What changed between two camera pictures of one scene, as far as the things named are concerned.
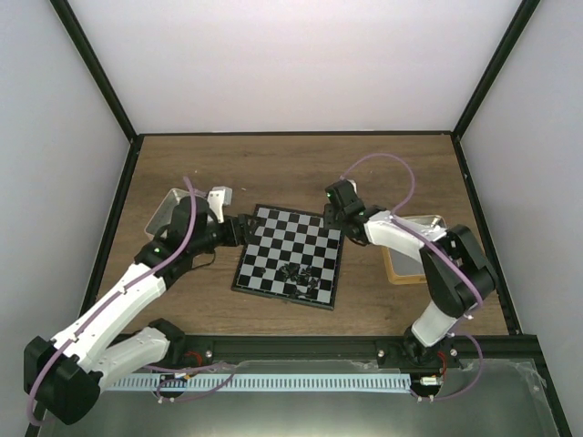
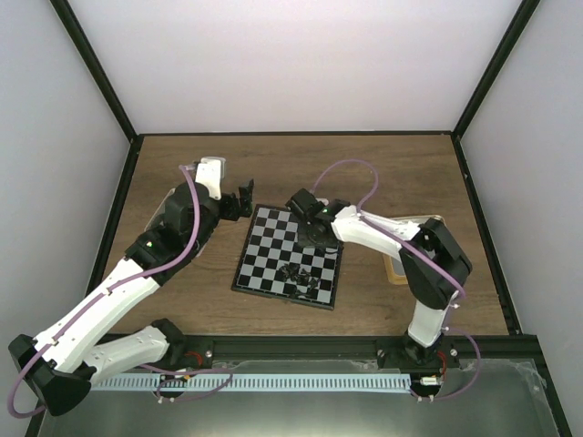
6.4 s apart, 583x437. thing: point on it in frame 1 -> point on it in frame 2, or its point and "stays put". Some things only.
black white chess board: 285,236 stays put
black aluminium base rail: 499,353 stays put
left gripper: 245,238 -> 246,208
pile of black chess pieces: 301,279 stays put
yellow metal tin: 404,269 stays put
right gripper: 329,222 -> 304,239
